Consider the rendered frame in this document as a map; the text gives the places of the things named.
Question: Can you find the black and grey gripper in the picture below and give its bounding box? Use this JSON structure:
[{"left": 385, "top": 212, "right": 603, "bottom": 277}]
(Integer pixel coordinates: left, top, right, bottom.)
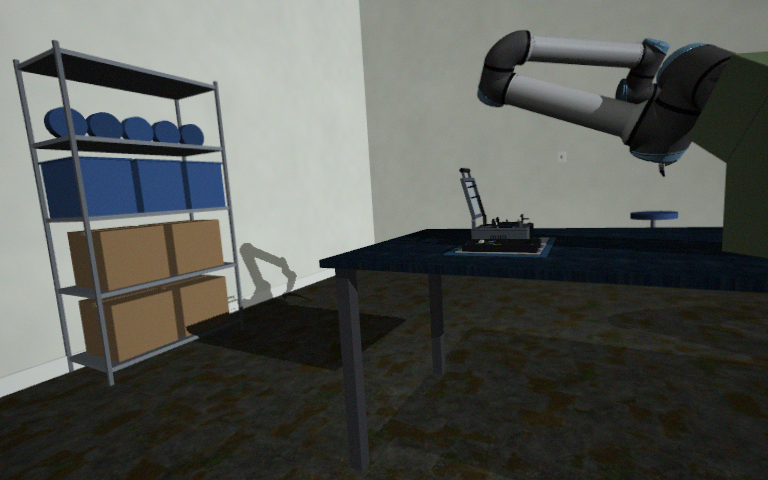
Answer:
[{"left": 658, "top": 161, "right": 676, "bottom": 177}]

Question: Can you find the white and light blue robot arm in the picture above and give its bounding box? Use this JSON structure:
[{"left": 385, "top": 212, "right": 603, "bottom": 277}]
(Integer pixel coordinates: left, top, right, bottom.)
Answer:
[{"left": 477, "top": 30, "right": 734, "bottom": 163}]

